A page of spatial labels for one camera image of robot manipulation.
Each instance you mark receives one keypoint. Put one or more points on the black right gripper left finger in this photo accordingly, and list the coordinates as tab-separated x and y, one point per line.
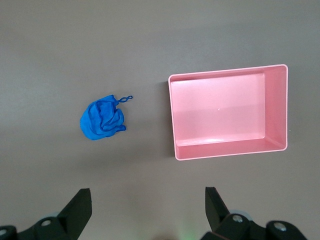
72	215

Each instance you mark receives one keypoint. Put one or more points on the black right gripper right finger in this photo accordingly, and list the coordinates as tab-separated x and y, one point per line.
225	220

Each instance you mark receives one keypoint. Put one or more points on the blue microfiber cloth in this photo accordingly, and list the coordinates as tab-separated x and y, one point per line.
101	118

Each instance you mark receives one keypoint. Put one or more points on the pink plastic box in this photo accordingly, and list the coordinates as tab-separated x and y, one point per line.
225	112

